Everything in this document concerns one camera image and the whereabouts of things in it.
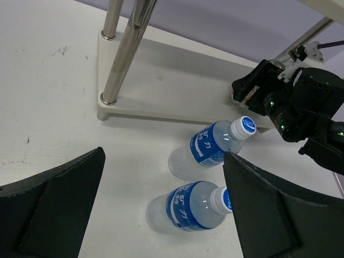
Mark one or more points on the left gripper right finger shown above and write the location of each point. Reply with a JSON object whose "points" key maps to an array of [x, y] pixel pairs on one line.
{"points": [[277, 218]]}

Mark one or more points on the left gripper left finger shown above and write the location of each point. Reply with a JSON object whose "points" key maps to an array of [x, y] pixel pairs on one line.
{"points": [[46, 215]]}

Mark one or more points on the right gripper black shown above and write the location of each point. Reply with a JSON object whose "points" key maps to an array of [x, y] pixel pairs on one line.
{"points": [[261, 89]]}

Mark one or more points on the clear glass bottle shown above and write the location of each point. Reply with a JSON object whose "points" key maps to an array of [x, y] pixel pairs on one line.
{"points": [[279, 63]]}

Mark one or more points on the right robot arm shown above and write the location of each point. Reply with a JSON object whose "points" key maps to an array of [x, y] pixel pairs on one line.
{"points": [[301, 107]]}

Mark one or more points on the white two-tier shelf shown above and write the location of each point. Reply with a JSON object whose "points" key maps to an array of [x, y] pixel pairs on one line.
{"points": [[149, 73]]}

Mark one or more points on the water bottle blue label rear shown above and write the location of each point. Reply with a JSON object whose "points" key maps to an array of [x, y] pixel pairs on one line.
{"points": [[206, 149]]}

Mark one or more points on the water bottle blue label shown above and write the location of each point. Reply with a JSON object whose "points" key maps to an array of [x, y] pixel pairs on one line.
{"points": [[206, 149], [193, 207]]}

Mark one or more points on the water bottle blue label front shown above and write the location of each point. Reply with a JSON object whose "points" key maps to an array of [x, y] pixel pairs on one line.
{"points": [[193, 207]]}

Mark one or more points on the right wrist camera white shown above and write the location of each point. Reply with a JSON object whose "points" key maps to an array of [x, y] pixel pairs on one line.
{"points": [[304, 56]]}

